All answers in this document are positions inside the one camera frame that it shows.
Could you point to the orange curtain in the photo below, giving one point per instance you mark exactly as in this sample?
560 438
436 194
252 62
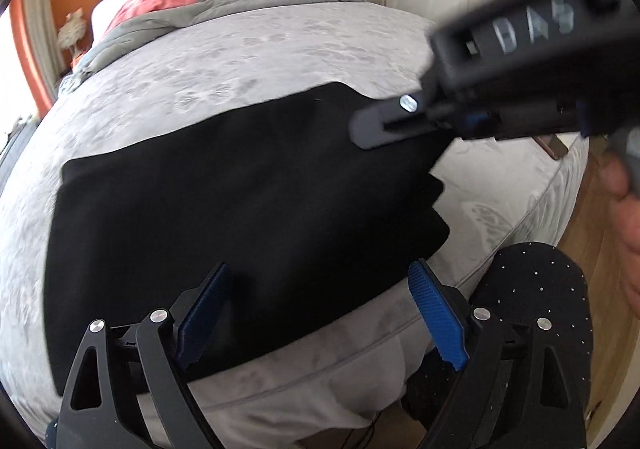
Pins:
27 58

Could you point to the bed with butterfly sheet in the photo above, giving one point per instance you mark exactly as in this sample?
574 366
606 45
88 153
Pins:
495 193

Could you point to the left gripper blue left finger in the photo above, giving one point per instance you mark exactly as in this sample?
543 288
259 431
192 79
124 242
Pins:
100 408

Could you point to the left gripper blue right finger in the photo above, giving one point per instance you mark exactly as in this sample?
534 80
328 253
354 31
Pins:
490 368

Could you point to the right hand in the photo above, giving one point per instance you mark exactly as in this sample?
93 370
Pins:
625 216

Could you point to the black dotted slipper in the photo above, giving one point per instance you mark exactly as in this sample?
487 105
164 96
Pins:
530 328

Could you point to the black pants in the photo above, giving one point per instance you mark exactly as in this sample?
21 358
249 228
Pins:
310 226

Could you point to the white decorative lamp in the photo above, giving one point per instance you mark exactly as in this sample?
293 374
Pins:
72 32

